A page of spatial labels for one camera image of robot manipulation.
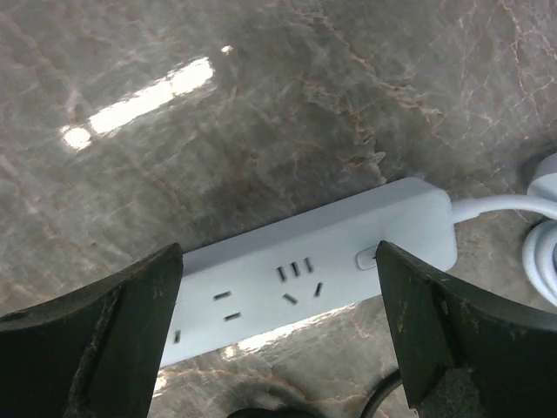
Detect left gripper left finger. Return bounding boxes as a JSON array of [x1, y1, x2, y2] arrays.
[[1, 244, 183, 417]]

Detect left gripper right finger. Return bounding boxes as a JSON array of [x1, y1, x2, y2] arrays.
[[376, 241, 556, 417]]

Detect light blue power strip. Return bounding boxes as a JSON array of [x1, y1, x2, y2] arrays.
[[162, 178, 457, 366]]

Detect light blue cable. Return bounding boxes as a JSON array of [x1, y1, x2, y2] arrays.
[[450, 152, 557, 313]]

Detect black power cord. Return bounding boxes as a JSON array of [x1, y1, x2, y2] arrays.
[[225, 369, 404, 418]]

